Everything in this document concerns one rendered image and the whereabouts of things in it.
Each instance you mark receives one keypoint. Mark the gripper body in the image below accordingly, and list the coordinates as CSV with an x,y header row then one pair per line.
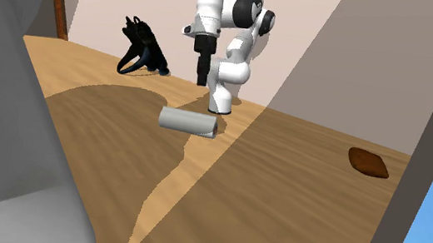
x,y
204,46

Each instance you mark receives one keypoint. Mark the grey sofa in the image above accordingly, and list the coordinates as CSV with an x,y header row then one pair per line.
x,y
0,121

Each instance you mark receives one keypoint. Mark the brown cushion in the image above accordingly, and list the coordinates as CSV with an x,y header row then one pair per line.
x,y
368,162

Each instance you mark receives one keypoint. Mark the black headset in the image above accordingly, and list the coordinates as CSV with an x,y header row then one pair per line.
x,y
143,43

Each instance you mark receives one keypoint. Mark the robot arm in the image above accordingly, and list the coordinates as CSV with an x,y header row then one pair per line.
x,y
209,2

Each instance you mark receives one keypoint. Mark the white paper towel roll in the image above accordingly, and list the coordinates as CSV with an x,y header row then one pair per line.
x,y
186,121

